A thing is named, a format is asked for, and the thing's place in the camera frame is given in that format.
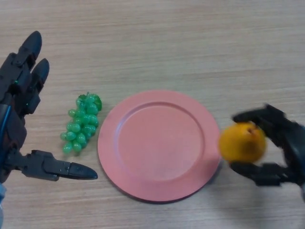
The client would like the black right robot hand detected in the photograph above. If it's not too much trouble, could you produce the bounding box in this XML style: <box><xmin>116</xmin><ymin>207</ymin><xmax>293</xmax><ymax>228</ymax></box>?
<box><xmin>231</xmin><ymin>104</ymin><xmax>305</xmax><ymax>188</ymax></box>

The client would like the yellow pear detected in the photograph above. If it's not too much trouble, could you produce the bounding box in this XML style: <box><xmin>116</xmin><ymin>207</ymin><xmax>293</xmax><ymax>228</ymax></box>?
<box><xmin>218</xmin><ymin>121</ymin><xmax>267</xmax><ymax>164</ymax></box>

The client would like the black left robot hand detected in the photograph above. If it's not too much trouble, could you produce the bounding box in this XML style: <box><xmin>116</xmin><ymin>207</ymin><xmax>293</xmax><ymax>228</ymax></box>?
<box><xmin>0</xmin><ymin>31</ymin><xmax>99</xmax><ymax>183</ymax></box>

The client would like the green grape bunch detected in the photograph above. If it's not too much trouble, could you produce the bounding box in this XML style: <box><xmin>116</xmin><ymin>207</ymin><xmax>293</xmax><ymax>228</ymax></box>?
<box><xmin>60</xmin><ymin>92</ymin><xmax>103</xmax><ymax>156</ymax></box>

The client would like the pink round plate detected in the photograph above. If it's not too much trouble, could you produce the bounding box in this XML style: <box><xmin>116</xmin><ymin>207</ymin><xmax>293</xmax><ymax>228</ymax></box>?
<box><xmin>97</xmin><ymin>90</ymin><xmax>222</xmax><ymax>205</ymax></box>

